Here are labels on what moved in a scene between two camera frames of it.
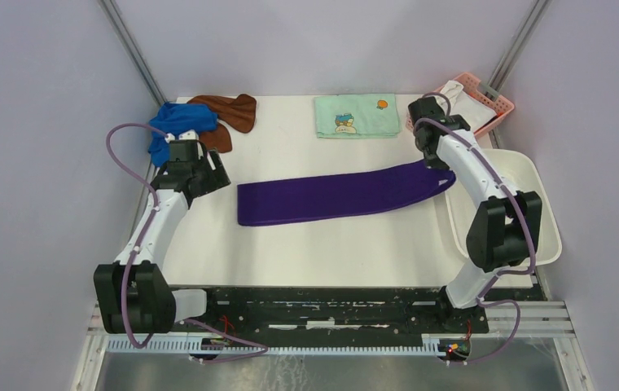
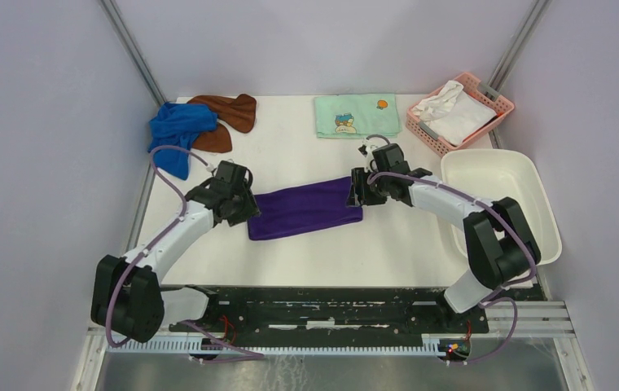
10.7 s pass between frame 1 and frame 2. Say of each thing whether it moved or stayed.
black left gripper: moved
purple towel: moved
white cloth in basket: stayed
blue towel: stayed
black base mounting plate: stayed
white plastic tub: stayed
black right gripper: moved
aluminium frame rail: stayed
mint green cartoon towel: stayed
